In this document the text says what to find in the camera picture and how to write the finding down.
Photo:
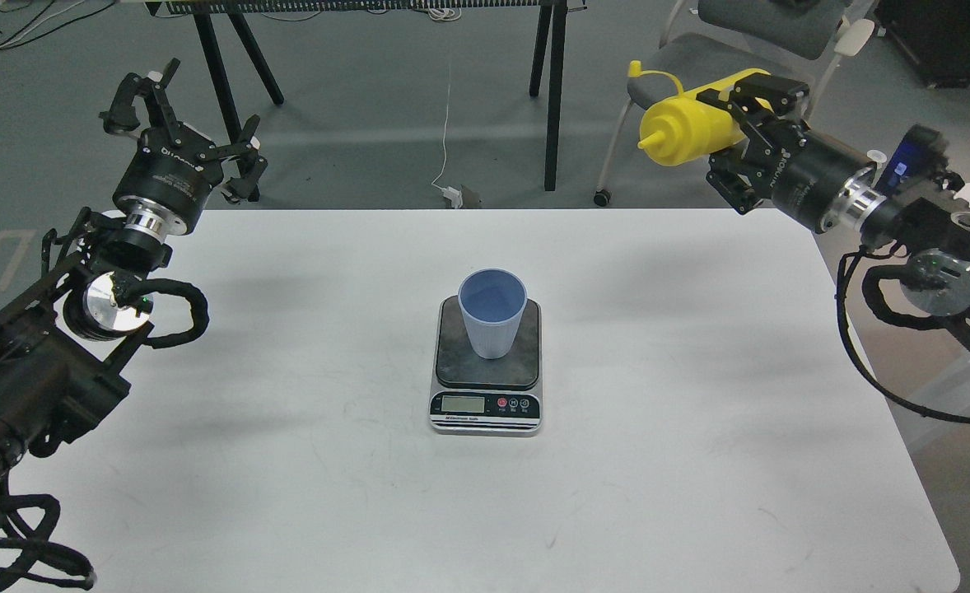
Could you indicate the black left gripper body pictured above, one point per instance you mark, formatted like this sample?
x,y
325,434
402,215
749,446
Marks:
x,y
166,188

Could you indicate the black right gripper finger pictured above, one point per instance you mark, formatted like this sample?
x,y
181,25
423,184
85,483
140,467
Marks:
x,y
743,182
755,98

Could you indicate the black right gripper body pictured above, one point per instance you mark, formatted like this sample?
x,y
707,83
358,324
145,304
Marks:
x,y
801,171

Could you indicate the yellow squeeze bottle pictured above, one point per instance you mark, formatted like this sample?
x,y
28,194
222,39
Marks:
x,y
681,128

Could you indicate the blue plastic cup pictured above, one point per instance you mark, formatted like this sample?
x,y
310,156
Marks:
x,y
492,302

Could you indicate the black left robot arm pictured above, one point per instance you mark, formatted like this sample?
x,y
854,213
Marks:
x,y
65,340

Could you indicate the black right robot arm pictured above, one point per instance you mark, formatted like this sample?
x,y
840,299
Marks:
x,y
911,221

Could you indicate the digital kitchen scale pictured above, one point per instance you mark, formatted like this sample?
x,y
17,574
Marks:
x,y
470,395

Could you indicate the grey office chair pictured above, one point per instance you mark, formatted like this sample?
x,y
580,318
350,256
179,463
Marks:
x,y
704,41

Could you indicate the white plastic spool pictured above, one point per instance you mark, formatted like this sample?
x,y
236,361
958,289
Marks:
x,y
879,158

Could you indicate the black cabinet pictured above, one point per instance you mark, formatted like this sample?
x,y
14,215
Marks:
x,y
934,36

